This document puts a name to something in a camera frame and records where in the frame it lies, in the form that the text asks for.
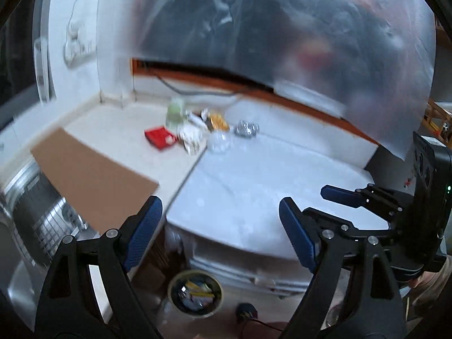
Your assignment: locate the dark patterned slipper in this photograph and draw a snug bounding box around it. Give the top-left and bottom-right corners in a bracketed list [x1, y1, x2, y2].
[236, 303, 258, 322]

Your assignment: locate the brown cardboard sheet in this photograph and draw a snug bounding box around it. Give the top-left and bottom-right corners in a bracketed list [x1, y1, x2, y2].
[30, 128, 160, 234]

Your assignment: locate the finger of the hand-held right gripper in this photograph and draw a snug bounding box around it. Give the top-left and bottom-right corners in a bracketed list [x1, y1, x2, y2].
[303, 208, 391, 241]
[321, 184, 414, 222]

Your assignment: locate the translucent plastic sheet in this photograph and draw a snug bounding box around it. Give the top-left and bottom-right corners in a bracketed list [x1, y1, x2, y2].
[136, 0, 436, 159]

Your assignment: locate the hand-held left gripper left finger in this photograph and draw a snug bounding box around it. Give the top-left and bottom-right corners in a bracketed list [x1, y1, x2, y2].
[33, 196, 164, 339]

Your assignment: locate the dark cable on sill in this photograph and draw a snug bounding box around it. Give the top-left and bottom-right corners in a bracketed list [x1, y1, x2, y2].
[155, 74, 241, 97]

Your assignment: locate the white wall socket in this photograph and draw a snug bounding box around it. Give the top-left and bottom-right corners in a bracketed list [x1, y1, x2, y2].
[64, 21, 97, 66]

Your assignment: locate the foil ball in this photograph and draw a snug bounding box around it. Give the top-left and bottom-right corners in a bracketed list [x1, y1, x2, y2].
[234, 120, 261, 138]

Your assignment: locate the yellow red box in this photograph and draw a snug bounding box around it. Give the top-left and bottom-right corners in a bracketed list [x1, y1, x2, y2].
[185, 281, 216, 299]

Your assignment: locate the white power cable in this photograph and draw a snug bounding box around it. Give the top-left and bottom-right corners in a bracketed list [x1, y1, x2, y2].
[67, 0, 93, 36]

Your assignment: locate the yellow snack wrapper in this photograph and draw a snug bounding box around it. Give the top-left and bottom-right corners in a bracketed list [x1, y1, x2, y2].
[207, 111, 230, 131]

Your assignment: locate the red packet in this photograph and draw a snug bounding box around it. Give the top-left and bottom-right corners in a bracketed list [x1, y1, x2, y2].
[144, 126, 177, 152]

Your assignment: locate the green plastic bag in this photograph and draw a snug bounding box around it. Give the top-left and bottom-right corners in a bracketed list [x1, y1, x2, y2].
[166, 97, 186, 129]

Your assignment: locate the clear hanging plastic bag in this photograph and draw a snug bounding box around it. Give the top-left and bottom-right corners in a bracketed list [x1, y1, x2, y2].
[164, 229, 195, 257]

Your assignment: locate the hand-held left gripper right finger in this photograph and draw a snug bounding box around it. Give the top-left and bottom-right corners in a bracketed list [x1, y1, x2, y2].
[279, 198, 407, 339]

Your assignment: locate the dark trash bin beige rim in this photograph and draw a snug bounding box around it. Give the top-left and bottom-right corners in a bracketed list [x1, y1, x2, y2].
[167, 270, 224, 317]

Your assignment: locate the small white bottle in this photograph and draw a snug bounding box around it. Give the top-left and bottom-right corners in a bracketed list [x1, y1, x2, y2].
[187, 111, 209, 127]

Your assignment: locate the metal sink rack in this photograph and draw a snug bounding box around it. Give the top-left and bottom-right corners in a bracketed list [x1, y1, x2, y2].
[0, 162, 89, 269]

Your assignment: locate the yellow wooden shelf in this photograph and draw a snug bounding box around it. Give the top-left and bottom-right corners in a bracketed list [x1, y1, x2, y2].
[422, 101, 452, 145]

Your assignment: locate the orange wooden frame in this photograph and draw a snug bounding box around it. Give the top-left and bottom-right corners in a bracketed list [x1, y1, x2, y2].
[131, 58, 380, 147]

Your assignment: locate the dark glass window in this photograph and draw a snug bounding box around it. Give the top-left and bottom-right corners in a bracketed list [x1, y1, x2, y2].
[0, 0, 57, 128]

